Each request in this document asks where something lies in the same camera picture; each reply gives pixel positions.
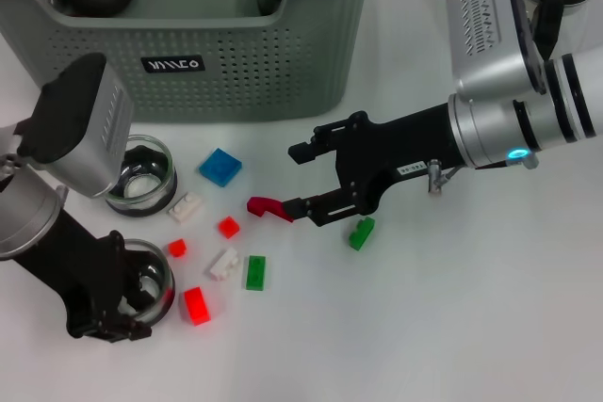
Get dark red curved brick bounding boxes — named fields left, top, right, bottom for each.
left=245, top=195, right=296, bottom=224

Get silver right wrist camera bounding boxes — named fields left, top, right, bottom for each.
left=445, top=0, right=550, bottom=105

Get stepped green building brick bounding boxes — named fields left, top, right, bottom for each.
left=347, top=216, right=378, bottom=251

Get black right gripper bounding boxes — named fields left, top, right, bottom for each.
left=281, top=102, right=466, bottom=229

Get flat green building brick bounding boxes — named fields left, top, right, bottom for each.
left=242, top=254, right=268, bottom=291

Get right gripper silver elbow plug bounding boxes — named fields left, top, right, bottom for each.
left=426, top=158, right=514, bottom=196

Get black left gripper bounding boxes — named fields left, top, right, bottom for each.
left=9, top=206, right=154, bottom=344

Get large red building brick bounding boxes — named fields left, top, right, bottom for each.
left=181, top=286, right=212, bottom=327

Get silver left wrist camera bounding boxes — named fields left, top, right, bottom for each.
left=16, top=52, right=139, bottom=199

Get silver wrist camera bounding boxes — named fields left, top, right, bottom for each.
left=16, top=52, right=139, bottom=199
left=445, top=0, right=550, bottom=105

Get blue square building brick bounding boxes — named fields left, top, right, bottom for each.
left=197, top=147, right=244, bottom=190

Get white building brick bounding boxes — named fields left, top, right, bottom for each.
left=167, top=193, right=204, bottom=223
left=203, top=249, right=242, bottom=281

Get grey perforated storage bin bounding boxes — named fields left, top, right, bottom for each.
left=0, top=0, right=378, bottom=123

